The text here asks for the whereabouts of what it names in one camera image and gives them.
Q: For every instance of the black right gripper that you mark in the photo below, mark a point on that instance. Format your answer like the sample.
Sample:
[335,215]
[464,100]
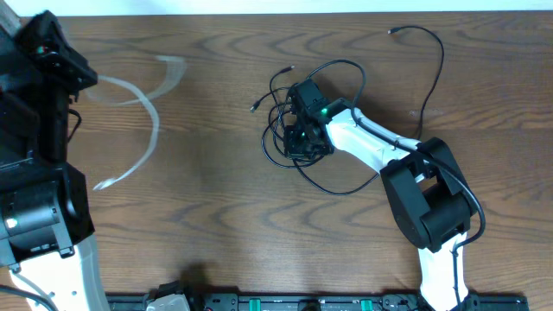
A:
[290,148]

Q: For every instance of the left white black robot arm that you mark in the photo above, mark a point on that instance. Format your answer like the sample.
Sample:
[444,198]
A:
[47,236]

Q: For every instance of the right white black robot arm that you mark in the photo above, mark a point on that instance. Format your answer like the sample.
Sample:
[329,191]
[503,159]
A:
[430,200]

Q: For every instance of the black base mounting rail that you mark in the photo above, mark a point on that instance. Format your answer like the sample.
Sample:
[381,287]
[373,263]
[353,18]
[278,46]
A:
[221,299]

